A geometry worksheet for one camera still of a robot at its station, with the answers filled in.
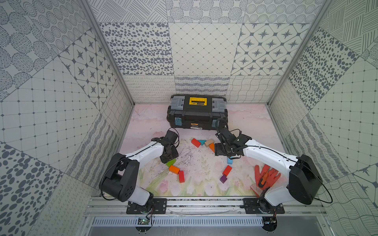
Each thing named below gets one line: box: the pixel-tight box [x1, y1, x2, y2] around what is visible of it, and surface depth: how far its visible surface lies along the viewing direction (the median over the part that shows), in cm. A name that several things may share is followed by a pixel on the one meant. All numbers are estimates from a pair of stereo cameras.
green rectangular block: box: [166, 158, 177, 168], surface depth 84 cm
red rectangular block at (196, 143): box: [190, 137, 201, 148], surface depth 99 cm
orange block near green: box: [168, 165, 181, 175], surface depth 88 cm
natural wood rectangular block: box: [204, 138, 215, 148], surface depth 97 cm
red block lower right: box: [222, 165, 233, 177], surface depth 87 cm
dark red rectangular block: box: [178, 170, 186, 183], surface depth 84 cm
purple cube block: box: [219, 175, 228, 184], surface depth 83 cm
